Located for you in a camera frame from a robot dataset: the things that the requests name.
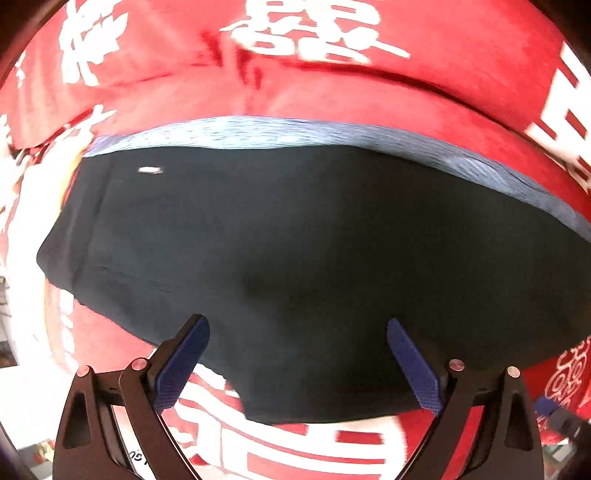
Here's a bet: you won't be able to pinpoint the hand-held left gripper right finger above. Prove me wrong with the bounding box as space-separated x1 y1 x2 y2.
387 318 546 480

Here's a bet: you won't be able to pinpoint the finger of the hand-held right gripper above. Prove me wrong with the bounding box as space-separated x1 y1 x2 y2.
534 397 588 445

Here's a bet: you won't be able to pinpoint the red printed blanket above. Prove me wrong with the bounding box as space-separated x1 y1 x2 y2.
0 0 591 480

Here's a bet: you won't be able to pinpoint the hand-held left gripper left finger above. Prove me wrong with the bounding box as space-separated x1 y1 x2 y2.
53 314 211 480

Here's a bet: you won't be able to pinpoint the dark pants with patterned waistband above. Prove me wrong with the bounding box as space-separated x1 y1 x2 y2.
36 115 591 425

